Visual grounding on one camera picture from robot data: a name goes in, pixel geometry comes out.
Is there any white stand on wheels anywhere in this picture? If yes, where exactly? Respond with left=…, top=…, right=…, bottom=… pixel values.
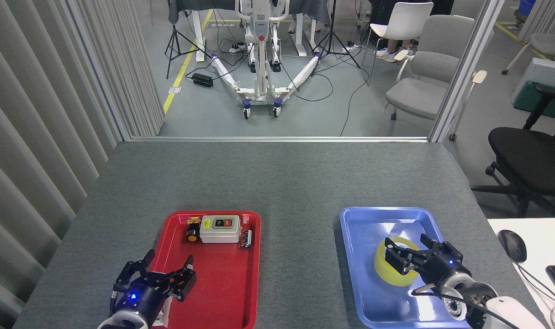
left=210, top=0, right=321, bottom=120

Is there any black office chair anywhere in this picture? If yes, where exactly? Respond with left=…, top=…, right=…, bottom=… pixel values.
left=470, top=82, right=555, bottom=218

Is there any silver frame rail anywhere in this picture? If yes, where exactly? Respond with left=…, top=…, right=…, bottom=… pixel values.
left=130, top=136, right=429, bottom=143

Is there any grey chair with beige armrests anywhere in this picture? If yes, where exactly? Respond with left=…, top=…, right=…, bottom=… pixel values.
left=375, top=15, right=488, bottom=141

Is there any white and red circuit breaker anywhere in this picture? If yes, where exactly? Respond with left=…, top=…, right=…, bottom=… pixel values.
left=155, top=299, right=170, bottom=327

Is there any black mouse cable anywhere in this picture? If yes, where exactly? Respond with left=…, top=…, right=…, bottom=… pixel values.
left=515, top=260, right=555, bottom=311

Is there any pale grey box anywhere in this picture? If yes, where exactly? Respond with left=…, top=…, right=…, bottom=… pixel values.
left=510, top=58, right=555, bottom=106

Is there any grey push button switch box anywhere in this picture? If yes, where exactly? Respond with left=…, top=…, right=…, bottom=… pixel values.
left=200, top=215, right=242, bottom=244

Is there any grey chair with pale legs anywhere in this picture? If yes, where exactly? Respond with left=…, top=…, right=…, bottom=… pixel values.
left=502, top=13, right=555, bottom=76

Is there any yellow tape roll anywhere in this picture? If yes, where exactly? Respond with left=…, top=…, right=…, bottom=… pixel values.
left=374, top=237, right=420, bottom=287

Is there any black power adapter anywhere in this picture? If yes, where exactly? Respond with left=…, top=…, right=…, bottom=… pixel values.
left=192, top=72, right=214, bottom=89

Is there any blue plastic tray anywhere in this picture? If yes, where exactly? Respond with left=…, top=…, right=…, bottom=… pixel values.
left=339, top=207, right=476, bottom=329

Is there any black tripod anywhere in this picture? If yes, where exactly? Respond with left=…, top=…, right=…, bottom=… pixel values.
left=164, top=0, right=212, bottom=80
left=310, top=0, right=361, bottom=78

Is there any green box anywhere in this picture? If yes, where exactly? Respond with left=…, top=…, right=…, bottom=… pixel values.
left=513, top=80, right=555, bottom=118

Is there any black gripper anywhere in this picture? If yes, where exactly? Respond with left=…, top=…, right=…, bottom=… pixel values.
left=112, top=249, right=197, bottom=320
left=385, top=234, right=470, bottom=287

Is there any red plastic tray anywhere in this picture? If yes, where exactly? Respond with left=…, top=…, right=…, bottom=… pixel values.
left=149, top=210, right=262, bottom=329

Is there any desk with dark cloth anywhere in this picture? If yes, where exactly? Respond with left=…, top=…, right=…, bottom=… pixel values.
left=168, top=0, right=333, bottom=58

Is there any white desk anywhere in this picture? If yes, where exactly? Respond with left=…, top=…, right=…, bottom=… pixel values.
left=486, top=218, right=555, bottom=329

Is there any white plastic chair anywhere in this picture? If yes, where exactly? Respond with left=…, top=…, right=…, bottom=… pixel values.
left=362, top=2, right=434, bottom=86

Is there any black computer mouse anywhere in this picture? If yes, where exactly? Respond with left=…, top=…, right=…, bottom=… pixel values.
left=497, top=229, right=528, bottom=264

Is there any black and yellow push button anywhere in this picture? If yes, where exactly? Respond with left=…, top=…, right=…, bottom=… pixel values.
left=186, top=218, right=202, bottom=243

